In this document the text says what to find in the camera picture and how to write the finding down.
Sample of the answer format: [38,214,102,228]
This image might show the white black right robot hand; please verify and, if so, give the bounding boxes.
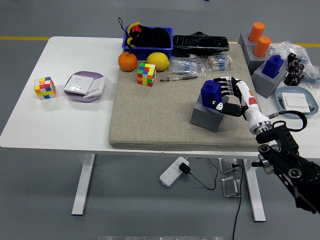
[208,75,270,130]

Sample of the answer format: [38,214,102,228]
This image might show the blue square seal stamp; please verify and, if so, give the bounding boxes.
[263,54,285,78]
[200,79,223,108]

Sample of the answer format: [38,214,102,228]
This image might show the grey holder block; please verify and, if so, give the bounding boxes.
[243,44,272,76]
[189,93,230,133]
[237,33,258,55]
[251,61,288,99]

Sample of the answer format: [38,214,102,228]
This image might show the clear bag brown resistors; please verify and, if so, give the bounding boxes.
[203,53,235,72]

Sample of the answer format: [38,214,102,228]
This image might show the orange cylinder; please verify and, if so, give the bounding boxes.
[252,35,272,58]
[247,21,266,43]

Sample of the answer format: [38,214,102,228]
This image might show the light blue plastic tray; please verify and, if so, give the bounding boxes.
[274,86,320,119]

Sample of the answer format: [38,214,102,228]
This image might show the clear plastic bags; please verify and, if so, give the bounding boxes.
[269,41,320,88]

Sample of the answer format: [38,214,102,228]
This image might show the clear bag blue resistors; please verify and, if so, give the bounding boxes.
[167,56,207,77]

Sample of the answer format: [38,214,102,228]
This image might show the black wrapped long object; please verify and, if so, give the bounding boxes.
[171,31,230,58]

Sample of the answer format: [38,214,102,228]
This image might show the black plug adapter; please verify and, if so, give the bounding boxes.
[179,162,192,175]

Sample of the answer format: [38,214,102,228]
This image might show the white table leg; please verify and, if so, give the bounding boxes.
[71,153,96,216]
[243,158,267,222]

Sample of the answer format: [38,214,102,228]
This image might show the grey-brown fabric mat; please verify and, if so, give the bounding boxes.
[108,42,270,152]

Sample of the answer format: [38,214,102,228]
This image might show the yellow lemon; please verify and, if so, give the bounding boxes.
[145,51,171,72]

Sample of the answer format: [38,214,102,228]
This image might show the white power strip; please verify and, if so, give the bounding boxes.
[159,156,190,187]

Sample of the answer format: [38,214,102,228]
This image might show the colourful puzzle cube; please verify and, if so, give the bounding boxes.
[33,76,57,101]
[136,62,157,88]

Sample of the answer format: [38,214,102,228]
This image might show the blue plastic bin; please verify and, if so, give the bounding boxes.
[121,25,174,62]

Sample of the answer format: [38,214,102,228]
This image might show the black cloth pouch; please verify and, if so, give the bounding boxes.
[129,24,171,48]

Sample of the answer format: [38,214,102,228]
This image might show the orange mandarin fruit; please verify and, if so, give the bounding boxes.
[117,51,138,73]

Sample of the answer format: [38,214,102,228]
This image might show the yellow red plastic tool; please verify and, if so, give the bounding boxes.
[126,21,143,50]

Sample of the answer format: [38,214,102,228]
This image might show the purple plastic tray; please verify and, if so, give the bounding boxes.
[63,70,106,103]

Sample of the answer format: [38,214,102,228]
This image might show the white switch panel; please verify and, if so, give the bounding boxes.
[83,76,106,99]
[281,92,311,114]

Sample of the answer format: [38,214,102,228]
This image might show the metal bracket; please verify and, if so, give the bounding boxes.
[218,157,238,174]
[221,175,243,198]

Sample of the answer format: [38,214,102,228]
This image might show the black adapter cable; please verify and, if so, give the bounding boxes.
[188,157,220,191]

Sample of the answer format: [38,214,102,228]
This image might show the black power cable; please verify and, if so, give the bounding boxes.
[231,162,245,240]

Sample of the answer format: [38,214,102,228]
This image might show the black lanyard cord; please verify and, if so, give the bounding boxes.
[117,16,133,55]

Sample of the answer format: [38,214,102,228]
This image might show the white wall socket panel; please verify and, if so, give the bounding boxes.
[63,74,95,95]

